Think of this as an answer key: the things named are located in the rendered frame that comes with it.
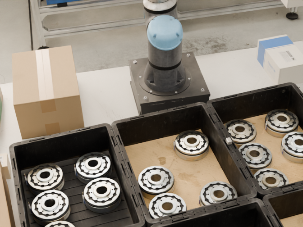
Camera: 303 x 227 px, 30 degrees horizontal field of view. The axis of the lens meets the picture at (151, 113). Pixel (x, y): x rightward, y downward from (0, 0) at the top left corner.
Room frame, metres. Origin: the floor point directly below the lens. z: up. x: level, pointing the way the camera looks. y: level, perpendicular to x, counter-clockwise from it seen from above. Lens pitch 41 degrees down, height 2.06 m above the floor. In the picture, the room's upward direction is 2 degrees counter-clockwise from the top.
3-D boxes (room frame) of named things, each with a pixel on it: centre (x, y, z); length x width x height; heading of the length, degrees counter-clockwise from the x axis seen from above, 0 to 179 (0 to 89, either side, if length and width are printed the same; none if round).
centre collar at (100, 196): (1.04, 0.15, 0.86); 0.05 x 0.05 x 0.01
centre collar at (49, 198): (1.00, 0.29, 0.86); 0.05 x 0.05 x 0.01
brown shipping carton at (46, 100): (1.59, 0.37, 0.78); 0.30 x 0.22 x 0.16; 10
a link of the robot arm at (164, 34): (1.60, -0.06, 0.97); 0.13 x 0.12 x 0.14; 3
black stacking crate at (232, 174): (1.09, -0.07, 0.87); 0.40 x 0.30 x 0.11; 15
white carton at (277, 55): (1.76, -0.51, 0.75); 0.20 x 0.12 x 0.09; 14
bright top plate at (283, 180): (1.04, -0.32, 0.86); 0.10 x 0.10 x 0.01
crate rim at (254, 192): (1.09, -0.07, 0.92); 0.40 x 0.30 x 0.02; 15
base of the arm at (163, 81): (1.60, -0.05, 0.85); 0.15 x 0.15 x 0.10
